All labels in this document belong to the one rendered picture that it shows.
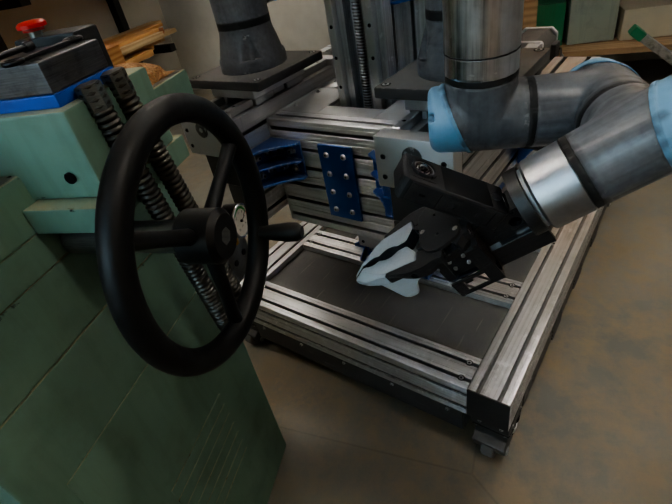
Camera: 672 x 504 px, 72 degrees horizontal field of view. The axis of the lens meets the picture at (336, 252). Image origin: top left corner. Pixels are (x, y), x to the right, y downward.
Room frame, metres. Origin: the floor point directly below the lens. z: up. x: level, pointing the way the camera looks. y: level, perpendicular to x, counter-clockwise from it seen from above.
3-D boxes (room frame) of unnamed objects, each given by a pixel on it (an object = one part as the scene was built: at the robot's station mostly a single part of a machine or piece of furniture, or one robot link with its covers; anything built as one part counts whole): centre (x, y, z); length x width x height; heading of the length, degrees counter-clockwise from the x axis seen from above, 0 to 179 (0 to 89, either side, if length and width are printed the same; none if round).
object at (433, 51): (0.79, -0.27, 0.87); 0.15 x 0.15 x 0.10
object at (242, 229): (0.71, 0.17, 0.65); 0.06 x 0.04 x 0.08; 160
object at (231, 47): (1.12, 0.09, 0.87); 0.15 x 0.15 x 0.10
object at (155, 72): (0.79, 0.27, 0.91); 0.12 x 0.09 x 0.03; 70
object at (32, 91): (0.53, 0.25, 0.99); 0.13 x 0.11 x 0.06; 160
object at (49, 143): (0.52, 0.25, 0.91); 0.15 x 0.14 x 0.09; 160
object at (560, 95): (0.45, -0.29, 0.85); 0.11 x 0.11 x 0.08; 73
